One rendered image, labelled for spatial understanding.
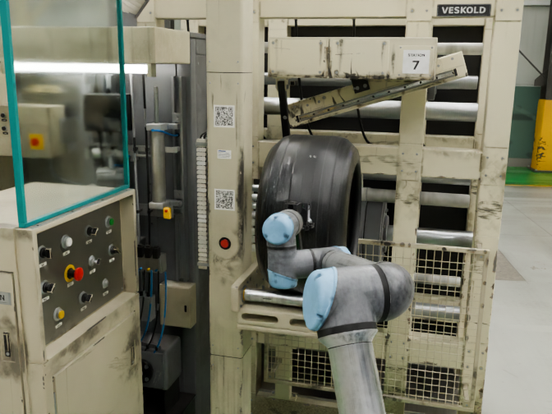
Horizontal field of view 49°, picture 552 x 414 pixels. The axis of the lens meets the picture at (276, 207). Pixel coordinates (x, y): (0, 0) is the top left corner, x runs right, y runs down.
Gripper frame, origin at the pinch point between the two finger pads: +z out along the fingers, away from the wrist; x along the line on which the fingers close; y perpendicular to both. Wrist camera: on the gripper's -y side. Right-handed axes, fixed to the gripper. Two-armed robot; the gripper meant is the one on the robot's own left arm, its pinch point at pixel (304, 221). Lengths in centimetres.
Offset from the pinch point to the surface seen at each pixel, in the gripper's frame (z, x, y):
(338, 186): 6.2, -8.8, 10.8
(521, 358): 195, -97, -99
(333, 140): 19.5, -4.3, 24.9
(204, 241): 23.1, 40.8, -13.2
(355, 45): 39, -7, 59
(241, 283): 15.8, 23.9, -25.6
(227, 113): 16.4, 31.5, 32.3
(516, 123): 956, -176, 71
